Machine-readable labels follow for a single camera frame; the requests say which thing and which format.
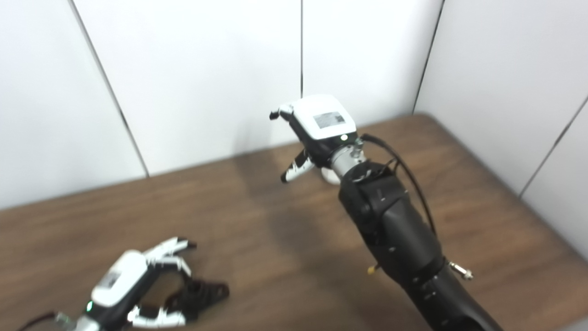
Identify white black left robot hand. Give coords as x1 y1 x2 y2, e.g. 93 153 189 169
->
85 237 198 329

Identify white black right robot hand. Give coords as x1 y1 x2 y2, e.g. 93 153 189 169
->
269 94 358 184

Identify black flanged holder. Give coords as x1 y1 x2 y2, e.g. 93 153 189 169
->
165 278 229 322

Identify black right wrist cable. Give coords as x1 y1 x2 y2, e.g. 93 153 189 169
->
360 133 438 240

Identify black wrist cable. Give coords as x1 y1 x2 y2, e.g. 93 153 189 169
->
360 133 438 240
18 312 62 331

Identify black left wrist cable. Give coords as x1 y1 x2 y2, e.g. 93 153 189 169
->
18 312 62 331

